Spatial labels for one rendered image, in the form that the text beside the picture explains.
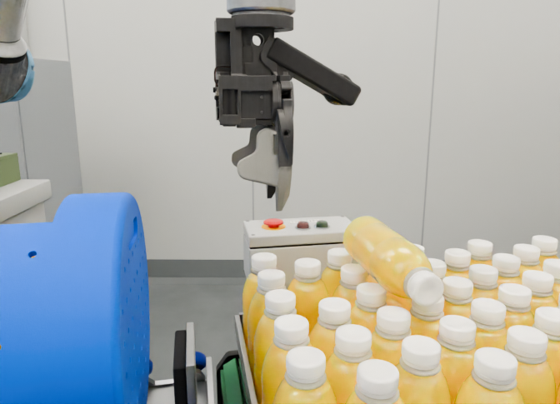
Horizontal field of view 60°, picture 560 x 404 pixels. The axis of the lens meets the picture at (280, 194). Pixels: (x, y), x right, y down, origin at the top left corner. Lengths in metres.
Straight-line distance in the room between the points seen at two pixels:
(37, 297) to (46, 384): 0.07
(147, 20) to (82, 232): 2.84
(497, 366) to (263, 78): 0.37
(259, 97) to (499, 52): 2.96
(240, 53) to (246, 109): 0.06
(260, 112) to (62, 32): 2.97
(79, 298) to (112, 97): 2.92
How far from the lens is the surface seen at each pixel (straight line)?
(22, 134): 2.18
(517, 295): 0.69
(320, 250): 0.85
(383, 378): 0.48
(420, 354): 0.52
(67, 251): 0.48
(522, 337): 0.59
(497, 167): 3.49
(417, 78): 3.26
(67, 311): 0.46
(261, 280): 0.68
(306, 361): 0.49
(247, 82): 0.52
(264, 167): 0.53
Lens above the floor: 1.36
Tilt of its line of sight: 13 degrees down
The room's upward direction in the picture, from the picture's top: straight up
